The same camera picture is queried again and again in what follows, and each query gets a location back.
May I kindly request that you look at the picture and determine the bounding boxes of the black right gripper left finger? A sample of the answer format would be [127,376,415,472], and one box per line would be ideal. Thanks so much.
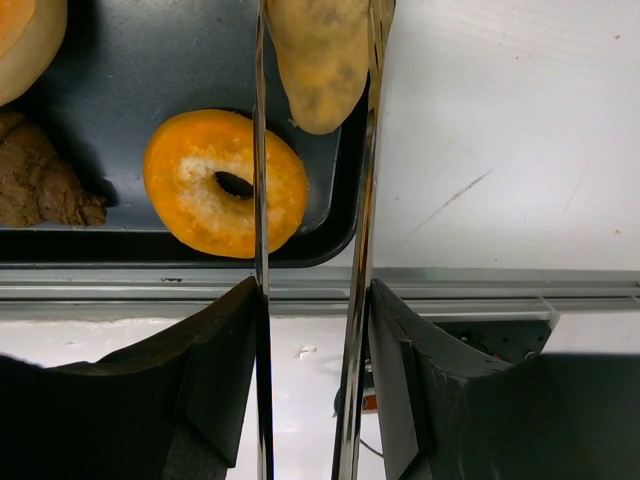
[1,279,256,479]

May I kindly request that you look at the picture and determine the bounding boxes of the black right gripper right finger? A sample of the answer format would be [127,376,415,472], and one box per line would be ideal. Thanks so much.
[369,281,639,479]

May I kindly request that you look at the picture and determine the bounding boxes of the stainless steel serving tongs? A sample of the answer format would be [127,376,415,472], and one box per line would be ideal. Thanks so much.
[252,1,395,480]

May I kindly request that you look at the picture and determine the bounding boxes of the long yellow bread roll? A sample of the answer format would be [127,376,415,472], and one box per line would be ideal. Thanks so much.
[265,0,369,135]

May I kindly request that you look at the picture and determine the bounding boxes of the orange glazed donut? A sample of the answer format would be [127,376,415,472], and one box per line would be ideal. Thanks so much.
[143,109,309,259]

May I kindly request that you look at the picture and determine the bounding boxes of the brown chocolate croissant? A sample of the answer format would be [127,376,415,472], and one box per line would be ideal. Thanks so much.
[1,106,106,228]

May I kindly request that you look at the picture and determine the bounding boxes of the black rectangular baking tray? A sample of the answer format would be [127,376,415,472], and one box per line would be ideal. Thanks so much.
[1,1,367,268]

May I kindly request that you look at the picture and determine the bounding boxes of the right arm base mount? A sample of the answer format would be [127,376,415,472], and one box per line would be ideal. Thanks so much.
[435,320,552,364]

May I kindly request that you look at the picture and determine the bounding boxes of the aluminium front rail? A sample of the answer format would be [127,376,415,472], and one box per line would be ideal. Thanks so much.
[1,267,639,321]

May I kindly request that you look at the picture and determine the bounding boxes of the pale glazed ring donut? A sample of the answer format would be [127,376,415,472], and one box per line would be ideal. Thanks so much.
[1,0,68,106]

